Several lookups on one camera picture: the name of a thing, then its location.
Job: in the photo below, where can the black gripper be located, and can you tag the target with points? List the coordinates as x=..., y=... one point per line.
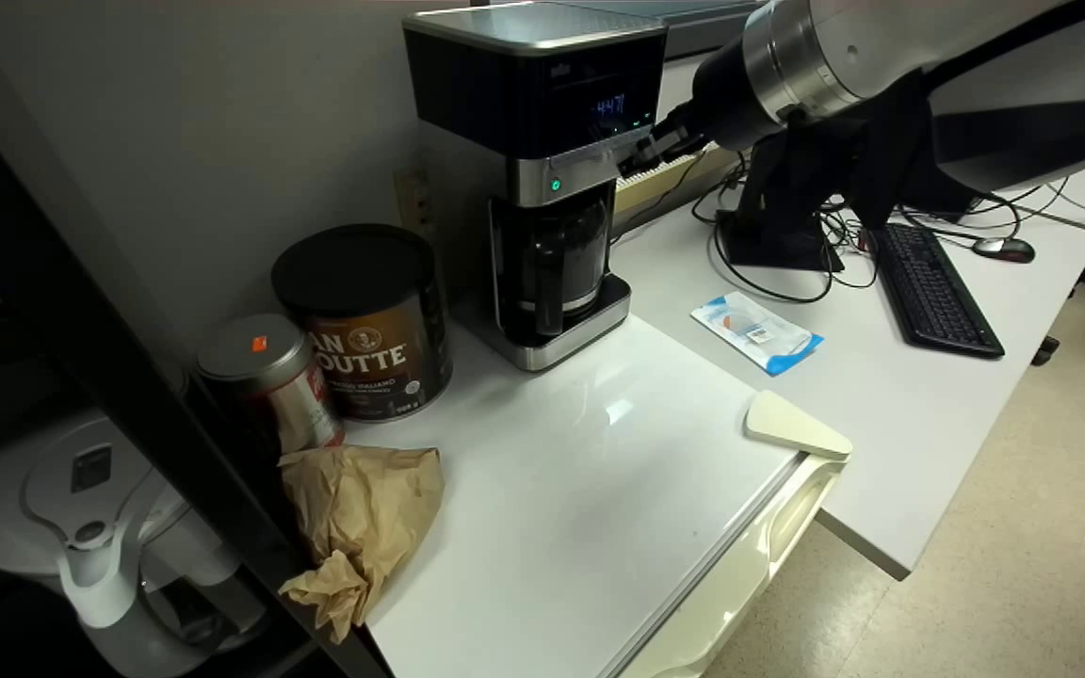
x=737, y=107

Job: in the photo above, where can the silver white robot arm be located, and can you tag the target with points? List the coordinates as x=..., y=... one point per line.
x=895, y=42

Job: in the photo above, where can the black silver coffee maker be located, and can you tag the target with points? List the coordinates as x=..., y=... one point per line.
x=527, y=90

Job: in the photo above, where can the glass coffee carafe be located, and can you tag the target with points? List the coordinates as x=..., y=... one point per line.
x=566, y=268

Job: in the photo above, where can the brown coffee can black lid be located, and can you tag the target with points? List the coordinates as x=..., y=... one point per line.
x=374, y=360

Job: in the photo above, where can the black monitor stand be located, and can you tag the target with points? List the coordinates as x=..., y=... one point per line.
x=773, y=240

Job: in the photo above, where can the blue white wipes packet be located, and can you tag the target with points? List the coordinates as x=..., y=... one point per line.
x=753, y=335

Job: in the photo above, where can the black computer monitor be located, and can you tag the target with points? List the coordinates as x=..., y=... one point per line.
x=895, y=165

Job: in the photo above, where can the black computer keyboard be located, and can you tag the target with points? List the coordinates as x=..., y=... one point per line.
x=940, y=294

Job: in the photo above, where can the beige fridge hinge cover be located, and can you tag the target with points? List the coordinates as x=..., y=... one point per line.
x=792, y=425

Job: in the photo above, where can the black computer mouse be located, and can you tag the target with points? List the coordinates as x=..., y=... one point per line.
x=1003, y=249

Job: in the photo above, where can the white mini fridge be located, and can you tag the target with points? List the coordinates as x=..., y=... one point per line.
x=592, y=502

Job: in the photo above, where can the white desk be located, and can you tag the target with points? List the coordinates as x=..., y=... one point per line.
x=942, y=415

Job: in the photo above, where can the glass jar metal lid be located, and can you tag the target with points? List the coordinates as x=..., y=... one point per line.
x=270, y=378

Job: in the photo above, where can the crumpled brown paper bag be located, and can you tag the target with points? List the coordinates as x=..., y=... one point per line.
x=359, y=502

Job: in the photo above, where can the black shelf unit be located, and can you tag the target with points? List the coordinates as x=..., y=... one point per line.
x=90, y=335

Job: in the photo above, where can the beige wall outlet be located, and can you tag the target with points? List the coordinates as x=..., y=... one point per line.
x=415, y=200

